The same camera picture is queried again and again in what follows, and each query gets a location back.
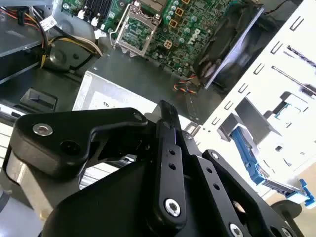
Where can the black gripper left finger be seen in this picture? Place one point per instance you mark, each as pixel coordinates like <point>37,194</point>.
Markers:
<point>49,148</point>

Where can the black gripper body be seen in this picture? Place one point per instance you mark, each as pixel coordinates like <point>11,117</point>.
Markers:
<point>118,202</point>

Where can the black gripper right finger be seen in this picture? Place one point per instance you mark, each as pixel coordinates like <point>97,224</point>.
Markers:
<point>222,192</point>

